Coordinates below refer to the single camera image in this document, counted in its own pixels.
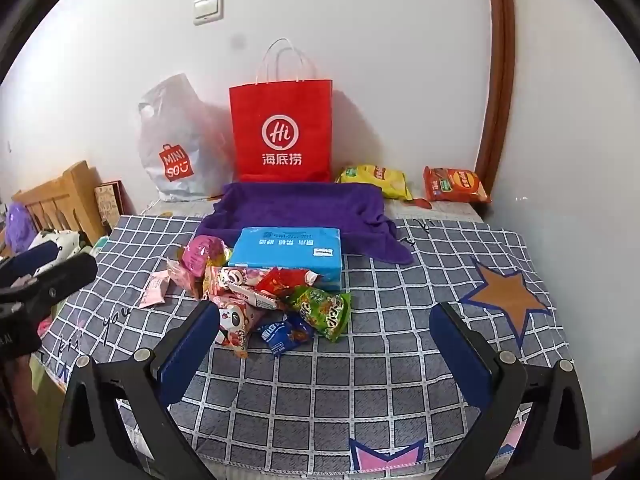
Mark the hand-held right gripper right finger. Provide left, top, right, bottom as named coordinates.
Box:
left=429, top=301, right=592, bottom=480

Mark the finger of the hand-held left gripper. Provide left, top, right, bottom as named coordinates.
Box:
left=0, top=241, right=59, bottom=288
left=0, top=254, right=99, bottom=319

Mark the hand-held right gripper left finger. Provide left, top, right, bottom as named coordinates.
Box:
left=56, top=300, right=221, bottom=480

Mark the small pink snack packet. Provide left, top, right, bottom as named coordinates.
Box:
left=139, top=270, right=171, bottom=308

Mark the white red candy packet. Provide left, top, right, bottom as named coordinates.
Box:
left=227, top=282, right=279, bottom=311

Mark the blue cookie packet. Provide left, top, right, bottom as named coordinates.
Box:
left=257, top=316, right=314, bottom=358

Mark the pink round snack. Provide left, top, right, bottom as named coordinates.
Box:
left=181, top=235, right=234, bottom=276

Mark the green snack packet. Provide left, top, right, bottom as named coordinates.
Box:
left=285, top=285, right=352, bottom=343

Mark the black and white plush toy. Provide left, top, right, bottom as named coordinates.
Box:
left=27, top=229, right=93, bottom=261

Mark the purple plush toy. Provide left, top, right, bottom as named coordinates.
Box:
left=5, top=202, right=38, bottom=253

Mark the small patterned box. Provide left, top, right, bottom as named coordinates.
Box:
left=94, top=180, right=123, bottom=228

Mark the checked grey blanket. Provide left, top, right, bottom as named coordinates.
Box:
left=37, top=215, right=576, bottom=480

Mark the blue tissue pack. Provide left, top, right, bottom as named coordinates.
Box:
left=227, top=226, right=343, bottom=292

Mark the orange chips bag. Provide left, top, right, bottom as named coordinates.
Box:
left=423, top=166, right=492, bottom=205

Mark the purple towel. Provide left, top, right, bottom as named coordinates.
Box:
left=194, top=181, right=415, bottom=266

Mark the white plastic shopping bag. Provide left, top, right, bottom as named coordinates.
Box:
left=137, top=72, right=236, bottom=203

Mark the yellow chips bag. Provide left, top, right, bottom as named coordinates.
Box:
left=334, top=164, right=413, bottom=202

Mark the red paper bag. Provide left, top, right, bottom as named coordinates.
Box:
left=229, top=37, right=334, bottom=183

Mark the brown wooden door frame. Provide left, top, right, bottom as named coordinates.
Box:
left=474, top=0, right=516, bottom=206

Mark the white light switch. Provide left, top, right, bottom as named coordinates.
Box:
left=193, top=0, right=224, bottom=26

